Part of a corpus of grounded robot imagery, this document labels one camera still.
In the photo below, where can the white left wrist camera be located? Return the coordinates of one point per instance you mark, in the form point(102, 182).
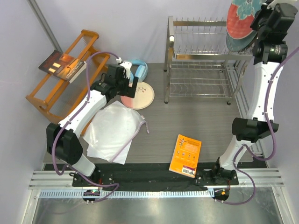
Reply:
point(127, 66)

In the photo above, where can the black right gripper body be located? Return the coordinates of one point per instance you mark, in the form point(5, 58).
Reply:
point(260, 17)

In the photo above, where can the red and teal plate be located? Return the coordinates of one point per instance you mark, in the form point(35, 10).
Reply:
point(241, 13)

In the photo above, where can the orange wooden rack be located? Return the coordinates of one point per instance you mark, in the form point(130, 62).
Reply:
point(55, 98)

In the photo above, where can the clear zip pouch purple trim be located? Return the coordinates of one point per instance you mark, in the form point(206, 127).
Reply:
point(111, 132)

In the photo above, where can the dark paperback book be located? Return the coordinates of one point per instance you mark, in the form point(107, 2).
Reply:
point(63, 66)

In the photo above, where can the light blue headphones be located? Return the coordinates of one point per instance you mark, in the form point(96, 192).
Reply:
point(141, 71)

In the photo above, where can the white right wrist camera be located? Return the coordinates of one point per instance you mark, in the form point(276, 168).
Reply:
point(270, 4)

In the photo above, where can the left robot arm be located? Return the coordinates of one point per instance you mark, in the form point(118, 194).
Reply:
point(63, 138)

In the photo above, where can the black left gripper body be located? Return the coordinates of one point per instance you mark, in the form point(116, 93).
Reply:
point(124, 88)

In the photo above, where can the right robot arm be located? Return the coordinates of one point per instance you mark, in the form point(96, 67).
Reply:
point(270, 53)

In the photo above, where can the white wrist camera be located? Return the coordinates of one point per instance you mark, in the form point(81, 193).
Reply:
point(127, 66)
point(270, 4)

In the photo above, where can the pink and cream plate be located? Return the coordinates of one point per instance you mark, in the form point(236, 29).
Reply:
point(144, 96)

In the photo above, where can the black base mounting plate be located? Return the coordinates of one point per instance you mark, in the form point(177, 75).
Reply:
point(141, 179)

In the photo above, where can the light teal plate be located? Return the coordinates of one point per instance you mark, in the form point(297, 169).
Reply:
point(239, 45)

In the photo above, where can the stainless steel dish rack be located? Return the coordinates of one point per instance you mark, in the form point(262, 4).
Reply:
point(198, 63)

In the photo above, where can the orange paperback book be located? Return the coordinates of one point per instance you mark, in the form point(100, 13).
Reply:
point(185, 156)

